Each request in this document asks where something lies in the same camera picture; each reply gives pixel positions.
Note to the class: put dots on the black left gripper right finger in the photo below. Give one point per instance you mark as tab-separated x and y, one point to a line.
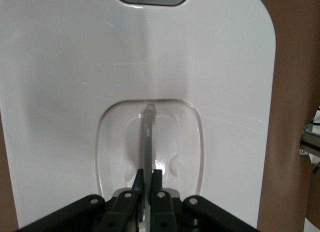
162	212

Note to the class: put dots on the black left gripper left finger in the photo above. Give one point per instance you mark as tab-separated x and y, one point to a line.
120	212

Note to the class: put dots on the aluminium camera mount post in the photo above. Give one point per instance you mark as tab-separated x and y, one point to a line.
311	140

